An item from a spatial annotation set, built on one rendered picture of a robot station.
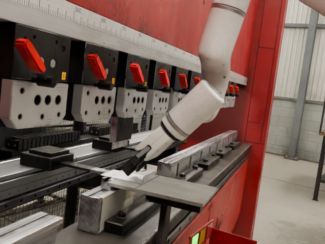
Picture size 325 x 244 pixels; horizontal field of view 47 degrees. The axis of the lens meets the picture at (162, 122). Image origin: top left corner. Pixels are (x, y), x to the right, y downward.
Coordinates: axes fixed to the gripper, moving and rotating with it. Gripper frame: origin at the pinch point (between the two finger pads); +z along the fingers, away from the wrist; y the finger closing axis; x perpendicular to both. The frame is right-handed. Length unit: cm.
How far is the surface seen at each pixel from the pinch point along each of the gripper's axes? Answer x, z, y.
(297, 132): 64, 4, -750
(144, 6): -28.8, -33.0, 3.2
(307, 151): 108, 16, -766
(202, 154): 5, 9, -97
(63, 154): -17.6, 16.2, -0.9
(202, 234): 28.2, 4.4, -18.2
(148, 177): 5.4, -1.6, 0.7
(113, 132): -9.8, -4.1, 5.1
